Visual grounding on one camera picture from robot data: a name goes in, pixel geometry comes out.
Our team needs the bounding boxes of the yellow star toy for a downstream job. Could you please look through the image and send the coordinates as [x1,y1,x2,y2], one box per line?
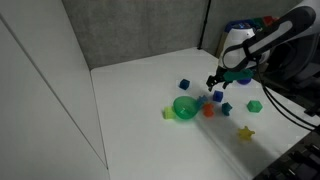
[235,125,256,143]

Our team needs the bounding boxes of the small black clamp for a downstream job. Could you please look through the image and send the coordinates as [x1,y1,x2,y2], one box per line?
[303,104,320,118]

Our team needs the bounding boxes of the purple ball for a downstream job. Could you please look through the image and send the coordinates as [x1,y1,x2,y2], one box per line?
[237,78,253,86]

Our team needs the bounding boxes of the orange block toy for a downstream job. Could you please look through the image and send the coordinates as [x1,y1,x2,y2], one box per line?
[202,102,215,118]

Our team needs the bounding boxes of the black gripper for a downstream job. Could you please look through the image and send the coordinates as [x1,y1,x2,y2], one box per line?
[205,65,233,92]

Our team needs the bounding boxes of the teal block toy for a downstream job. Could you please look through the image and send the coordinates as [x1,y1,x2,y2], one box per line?
[220,101,234,117]

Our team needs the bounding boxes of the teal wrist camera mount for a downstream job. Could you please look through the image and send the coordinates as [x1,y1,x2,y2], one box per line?
[223,68,255,84]

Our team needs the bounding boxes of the wooden toy shelf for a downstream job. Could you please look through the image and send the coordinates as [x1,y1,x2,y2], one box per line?
[215,15,281,58]

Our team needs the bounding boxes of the black office chair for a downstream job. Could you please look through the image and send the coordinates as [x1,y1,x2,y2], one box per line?
[266,33,320,92]

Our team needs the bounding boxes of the green hexagonal block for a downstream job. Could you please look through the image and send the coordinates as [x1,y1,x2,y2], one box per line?
[246,99,264,114]

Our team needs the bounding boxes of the blue animal toy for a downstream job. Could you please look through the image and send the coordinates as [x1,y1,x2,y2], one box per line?
[195,94,209,108]

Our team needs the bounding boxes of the green plastic bowl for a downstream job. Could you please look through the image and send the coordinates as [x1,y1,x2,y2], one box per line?
[172,95,202,122]

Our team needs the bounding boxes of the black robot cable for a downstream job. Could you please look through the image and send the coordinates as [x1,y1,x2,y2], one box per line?
[258,61,320,128]
[255,61,318,132]

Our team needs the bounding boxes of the black vertical pole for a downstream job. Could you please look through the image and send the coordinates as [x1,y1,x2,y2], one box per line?
[197,0,213,51]

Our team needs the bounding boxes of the black equipment frame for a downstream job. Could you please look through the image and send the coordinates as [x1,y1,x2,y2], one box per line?
[254,129,320,180]

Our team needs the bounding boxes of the lime green cube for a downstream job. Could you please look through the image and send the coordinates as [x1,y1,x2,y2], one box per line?
[162,105,177,120]

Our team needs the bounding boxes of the dark blue cube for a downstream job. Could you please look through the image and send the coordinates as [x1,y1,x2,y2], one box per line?
[178,78,191,91]

